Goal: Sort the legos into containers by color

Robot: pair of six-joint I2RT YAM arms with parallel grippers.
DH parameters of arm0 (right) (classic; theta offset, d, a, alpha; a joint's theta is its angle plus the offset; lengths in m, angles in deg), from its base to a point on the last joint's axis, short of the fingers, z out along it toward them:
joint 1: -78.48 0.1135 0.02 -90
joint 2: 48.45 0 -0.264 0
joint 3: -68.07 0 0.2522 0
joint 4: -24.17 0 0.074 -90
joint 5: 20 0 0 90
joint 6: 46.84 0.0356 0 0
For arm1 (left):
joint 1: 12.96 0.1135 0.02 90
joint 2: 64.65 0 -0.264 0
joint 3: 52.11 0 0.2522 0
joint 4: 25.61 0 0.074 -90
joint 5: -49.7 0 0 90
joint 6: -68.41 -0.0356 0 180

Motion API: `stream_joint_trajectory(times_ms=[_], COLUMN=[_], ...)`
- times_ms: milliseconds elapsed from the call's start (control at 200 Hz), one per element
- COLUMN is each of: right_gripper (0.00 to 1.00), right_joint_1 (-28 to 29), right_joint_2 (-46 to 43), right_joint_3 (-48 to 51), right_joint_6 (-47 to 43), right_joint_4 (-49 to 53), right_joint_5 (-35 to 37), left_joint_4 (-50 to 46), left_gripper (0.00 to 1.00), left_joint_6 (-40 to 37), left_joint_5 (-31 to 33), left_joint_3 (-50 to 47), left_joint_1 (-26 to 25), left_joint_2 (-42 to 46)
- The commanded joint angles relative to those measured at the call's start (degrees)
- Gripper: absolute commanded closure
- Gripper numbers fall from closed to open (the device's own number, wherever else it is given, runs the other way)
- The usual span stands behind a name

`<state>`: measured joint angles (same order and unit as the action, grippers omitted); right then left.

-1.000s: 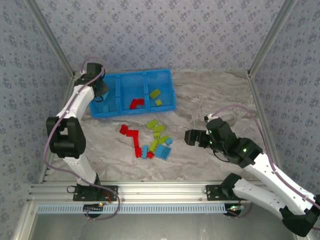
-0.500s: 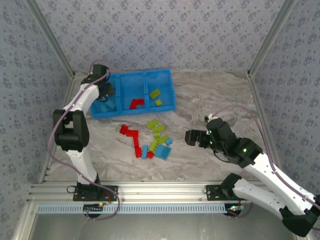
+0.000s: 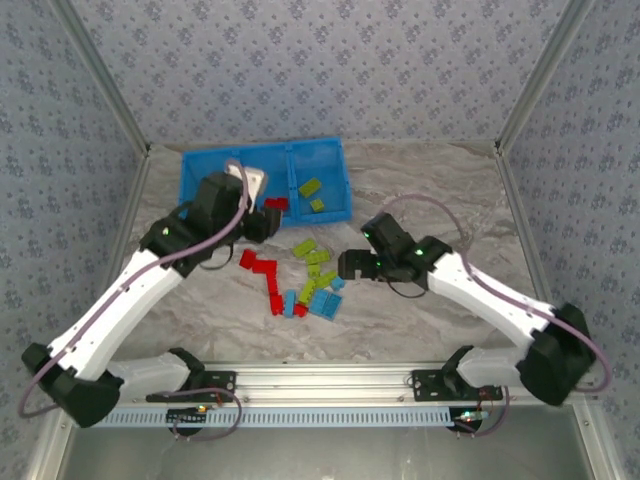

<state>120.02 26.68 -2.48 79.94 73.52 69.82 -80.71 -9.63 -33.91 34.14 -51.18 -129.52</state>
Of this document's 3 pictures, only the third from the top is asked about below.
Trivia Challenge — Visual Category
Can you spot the blue three-compartment plastic bin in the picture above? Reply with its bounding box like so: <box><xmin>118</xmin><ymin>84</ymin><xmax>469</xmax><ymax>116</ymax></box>
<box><xmin>178</xmin><ymin>135</ymin><xmax>354</xmax><ymax>231</ymax></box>

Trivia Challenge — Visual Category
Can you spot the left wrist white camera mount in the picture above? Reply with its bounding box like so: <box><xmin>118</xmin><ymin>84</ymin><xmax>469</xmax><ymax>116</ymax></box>
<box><xmin>223</xmin><ymin>158</ymin><xmax>268</xmax><ymax>202</ymax></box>

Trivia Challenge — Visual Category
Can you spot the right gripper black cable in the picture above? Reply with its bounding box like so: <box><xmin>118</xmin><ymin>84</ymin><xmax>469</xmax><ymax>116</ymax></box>
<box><xmin>383</xmin><ymin>277</ymin><xmax>428</xmax><ymax>300</ymax></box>

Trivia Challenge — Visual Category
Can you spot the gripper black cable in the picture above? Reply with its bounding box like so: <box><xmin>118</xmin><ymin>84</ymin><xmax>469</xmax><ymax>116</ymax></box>
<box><xmin>383</xmin><ymin>277</ymin><xmax>428</xmax><ymax>300</ymax></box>
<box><xmin>201</xmin><ymin>242</ymin><xmax>236</xmax><ymax>274</ymax></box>

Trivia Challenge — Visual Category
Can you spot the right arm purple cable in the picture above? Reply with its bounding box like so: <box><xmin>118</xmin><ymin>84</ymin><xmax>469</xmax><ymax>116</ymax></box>
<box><xmin>382</xmin><ymin>193</ymin><xmax>612</xmax><ymax>441</ymax></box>

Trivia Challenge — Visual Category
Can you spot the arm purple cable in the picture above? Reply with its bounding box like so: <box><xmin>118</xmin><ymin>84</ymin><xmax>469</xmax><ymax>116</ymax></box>
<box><xmin>382</xmin><ymin>193</ymin><xmax>612</xmax><ymax>441</ymax></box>
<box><xmin>18</xmin><ymin>159</ymin><xmax>248</xmax><ymax>442</ymax></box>

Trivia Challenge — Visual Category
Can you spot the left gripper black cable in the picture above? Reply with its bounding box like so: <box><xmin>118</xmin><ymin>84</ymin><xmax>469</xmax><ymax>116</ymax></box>
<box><xmin>201</xmin><ymin>242</ymin><xmax>236</xmax><ymax>274</ymax></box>

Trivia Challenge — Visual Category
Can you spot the aluminium table side rail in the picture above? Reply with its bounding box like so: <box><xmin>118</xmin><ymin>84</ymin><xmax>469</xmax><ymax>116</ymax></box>
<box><xmin>77</xmin><ymin>147</ymin><xmax>154</xmax><ymax>369</ymax></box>
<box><xmin>494</xmin><ymin>144</ymin><xmax>574</xmax><ymax>365</ymax></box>

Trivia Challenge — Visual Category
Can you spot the aluminium extrusion mounting rail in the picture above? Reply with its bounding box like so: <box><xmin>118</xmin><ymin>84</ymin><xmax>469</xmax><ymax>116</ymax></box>
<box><xmin>55</xmin><ymin>363</ymin><xmax>600</xmax><ymax>405</ymax></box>

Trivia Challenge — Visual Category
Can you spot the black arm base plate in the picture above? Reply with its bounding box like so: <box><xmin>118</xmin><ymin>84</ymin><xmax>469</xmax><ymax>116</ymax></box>
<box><xmin>145</xmin><ymin>370</ymin><xmax>238</xmax><ymax>403</ymax></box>
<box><xmin>409</xmin><ymin>369</ymin><xmax>504</xmax><ymax>403</ymax></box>

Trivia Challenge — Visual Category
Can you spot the pale blue slotted cable duct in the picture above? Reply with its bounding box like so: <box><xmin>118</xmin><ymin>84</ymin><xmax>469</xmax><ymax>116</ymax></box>
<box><xmin>89</xmin><ymin>407</ymin><xmax>454</xmax><ymax>429</ymax></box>

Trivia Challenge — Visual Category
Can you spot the aluminium frame post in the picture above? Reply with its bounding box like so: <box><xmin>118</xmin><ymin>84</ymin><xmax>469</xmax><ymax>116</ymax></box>
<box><xmin>494</xmin><ymin>0</ymin><xmax>599</xmax><ymax>154</ymax></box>
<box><xmin>49</xmin><ymin>0</ymin><xmax>152</xmax><ymax>154</ymax></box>

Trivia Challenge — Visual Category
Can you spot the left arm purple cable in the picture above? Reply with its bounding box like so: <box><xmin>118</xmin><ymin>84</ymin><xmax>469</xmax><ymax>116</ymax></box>
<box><xmin>18</xmin><ymin>159</ymin><xmax>248</xmax><ymax>442</ymax></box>

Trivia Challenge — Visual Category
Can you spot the aluminium lower frame bar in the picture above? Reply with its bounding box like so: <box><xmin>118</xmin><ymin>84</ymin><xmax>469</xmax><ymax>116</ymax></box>
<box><xmin>24</xmin><ymin>414</ymin><xmax>76</xmax><ymax>480</ymax></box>
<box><xmin>572</xmin><ymin>403</ymin><xmax>624</xmax><ymax>480</ymax></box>

